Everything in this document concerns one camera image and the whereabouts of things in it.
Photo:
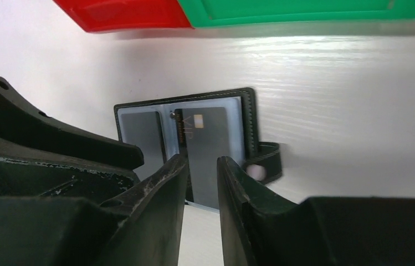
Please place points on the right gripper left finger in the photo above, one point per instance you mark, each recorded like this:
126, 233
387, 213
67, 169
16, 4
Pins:
141, 226

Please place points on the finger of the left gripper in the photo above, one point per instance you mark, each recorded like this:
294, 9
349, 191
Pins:
24, 124

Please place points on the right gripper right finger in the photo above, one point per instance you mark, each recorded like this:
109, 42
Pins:
260, 227

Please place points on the black leather card holder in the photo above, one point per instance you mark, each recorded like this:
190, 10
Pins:
260, 160

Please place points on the red bin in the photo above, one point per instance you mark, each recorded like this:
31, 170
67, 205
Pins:
95, 16

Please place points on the green bin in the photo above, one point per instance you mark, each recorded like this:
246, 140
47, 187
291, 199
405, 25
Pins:
203, 14

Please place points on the dark card in left sleeve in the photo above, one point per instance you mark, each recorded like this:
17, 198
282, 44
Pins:
143, 129

